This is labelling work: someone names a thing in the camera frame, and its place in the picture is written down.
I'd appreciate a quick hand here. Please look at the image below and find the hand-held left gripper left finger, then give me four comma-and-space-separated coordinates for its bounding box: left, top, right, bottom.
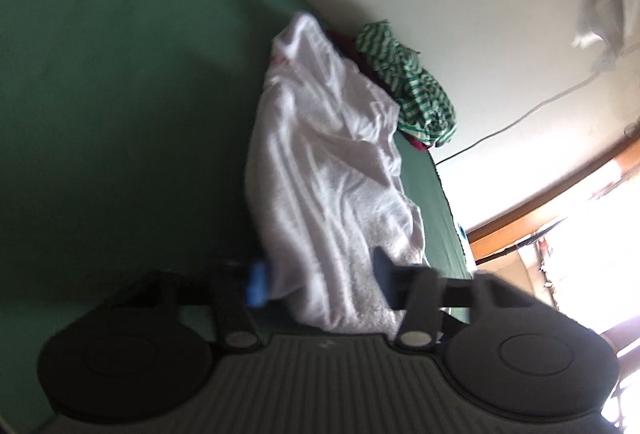
105, 260, 272, 355

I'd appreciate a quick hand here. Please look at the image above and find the white cable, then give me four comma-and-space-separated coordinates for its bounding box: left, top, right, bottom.
434, 62, 618, 165

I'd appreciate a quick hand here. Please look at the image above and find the green blanket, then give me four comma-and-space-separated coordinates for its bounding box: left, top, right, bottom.
0, 0, 474, 431

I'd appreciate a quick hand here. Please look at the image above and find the white towel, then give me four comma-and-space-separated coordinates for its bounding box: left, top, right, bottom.
244, 12, 427, 336

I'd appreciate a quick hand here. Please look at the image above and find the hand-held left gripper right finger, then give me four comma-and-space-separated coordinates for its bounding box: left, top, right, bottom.
372, 247, 536, 351

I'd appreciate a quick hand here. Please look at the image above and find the green white striped garment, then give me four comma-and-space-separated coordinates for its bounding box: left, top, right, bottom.
355, 20, 457, 149

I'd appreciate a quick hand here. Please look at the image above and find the dark red garment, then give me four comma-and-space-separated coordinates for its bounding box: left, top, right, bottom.
326, 30, 434, 153

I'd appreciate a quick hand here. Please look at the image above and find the wooden door frame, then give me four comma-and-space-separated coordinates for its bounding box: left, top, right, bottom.
462, 133, 640, 265

